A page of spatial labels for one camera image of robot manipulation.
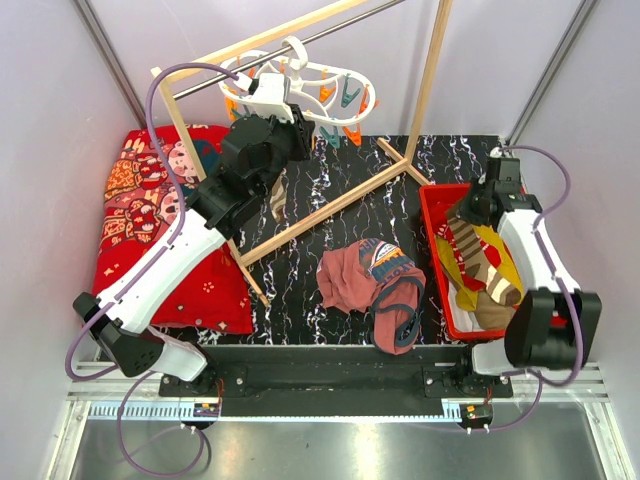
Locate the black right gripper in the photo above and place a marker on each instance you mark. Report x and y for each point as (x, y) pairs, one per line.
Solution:
(463, 211)

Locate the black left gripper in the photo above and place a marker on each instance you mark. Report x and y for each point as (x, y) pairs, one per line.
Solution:
(299, 129)

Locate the brown striped sock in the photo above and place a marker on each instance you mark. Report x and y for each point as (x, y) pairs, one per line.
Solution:
(277, 200)
(483, 261)

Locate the white plastic clip hanger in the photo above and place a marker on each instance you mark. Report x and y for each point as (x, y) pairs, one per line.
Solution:
(328, 95)

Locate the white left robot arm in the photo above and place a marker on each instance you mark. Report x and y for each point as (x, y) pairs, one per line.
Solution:
(253, 154)

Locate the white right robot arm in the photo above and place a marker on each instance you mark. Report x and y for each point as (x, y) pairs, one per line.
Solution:
(554, 325)

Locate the teal clothes peg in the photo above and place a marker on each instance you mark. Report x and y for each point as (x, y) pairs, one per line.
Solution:
(333, 138)

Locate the red plastic bin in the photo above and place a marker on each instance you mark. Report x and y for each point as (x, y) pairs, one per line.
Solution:
(458, 301)

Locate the orange clothes peg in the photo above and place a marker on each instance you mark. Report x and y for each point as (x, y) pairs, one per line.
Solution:
(353, 135)

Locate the yellow sock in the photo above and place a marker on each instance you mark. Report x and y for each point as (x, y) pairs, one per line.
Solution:
(477, 261)

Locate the maroon printed shirt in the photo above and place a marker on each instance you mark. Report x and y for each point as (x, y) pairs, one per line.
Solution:
(376, 276)

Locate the red patterned pillow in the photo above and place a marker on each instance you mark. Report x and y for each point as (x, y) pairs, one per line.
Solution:
(140, 203)

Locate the metal hanging rod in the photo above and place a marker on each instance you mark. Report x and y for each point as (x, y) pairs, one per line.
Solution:
(262, 58)

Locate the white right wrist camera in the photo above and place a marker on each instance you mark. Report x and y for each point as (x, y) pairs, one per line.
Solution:
(503, 175)

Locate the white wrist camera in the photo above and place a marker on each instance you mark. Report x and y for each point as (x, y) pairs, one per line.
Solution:
(267, 95)
(503, 175)

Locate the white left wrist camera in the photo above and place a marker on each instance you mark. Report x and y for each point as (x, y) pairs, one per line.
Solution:
(267, 95)

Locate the wooden drying rack frame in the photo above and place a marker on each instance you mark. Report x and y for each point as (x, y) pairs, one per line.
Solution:
(336, 182)

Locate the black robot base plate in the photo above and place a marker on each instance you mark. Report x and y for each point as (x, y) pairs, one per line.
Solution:
(304, 383)

